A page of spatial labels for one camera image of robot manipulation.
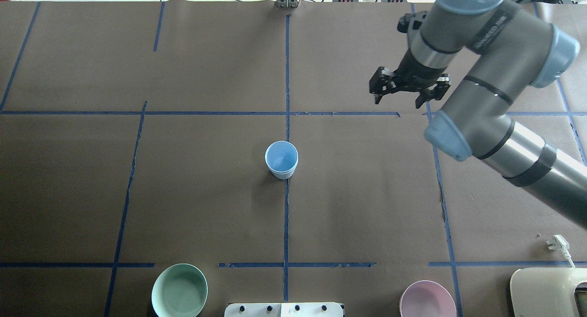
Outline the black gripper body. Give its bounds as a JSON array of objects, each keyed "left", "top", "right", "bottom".
[{"left": 369, "top": 56, "right": 451, "bottom": 97}]

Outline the light blue cup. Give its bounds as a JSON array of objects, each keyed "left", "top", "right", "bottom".
[
  {"left": 269, "top": 167, "right": 296, "bottom": 180},
  {"left": 265, "top": 141, "right": 299, "bottom": 171}
]

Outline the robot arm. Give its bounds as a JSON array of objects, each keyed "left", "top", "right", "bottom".
[{"left": 369, "top": 0, "right": 587, "bottom": 228}]

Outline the pink bowl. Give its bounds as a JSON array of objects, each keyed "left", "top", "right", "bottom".
[{"left": 399, "top": 281, "right": 457, "bottom": 317}]

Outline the cream white toaster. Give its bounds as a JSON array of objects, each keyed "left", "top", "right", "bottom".
[{"left": 509, "top": 267, "right": 587, "bottom": 317}]

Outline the mint green bowl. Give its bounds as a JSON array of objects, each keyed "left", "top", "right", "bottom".
[{"left": 151, "top": 263, "right": 208, "bottom": 317}]

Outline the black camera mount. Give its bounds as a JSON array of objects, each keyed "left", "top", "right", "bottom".
[{"left": 397, "top": 11, "right": 428, "bottom": 34}]

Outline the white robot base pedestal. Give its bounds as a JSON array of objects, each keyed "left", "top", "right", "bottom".
[{"left": 224, "top": 302, "right": 345, "bottom": 317}]

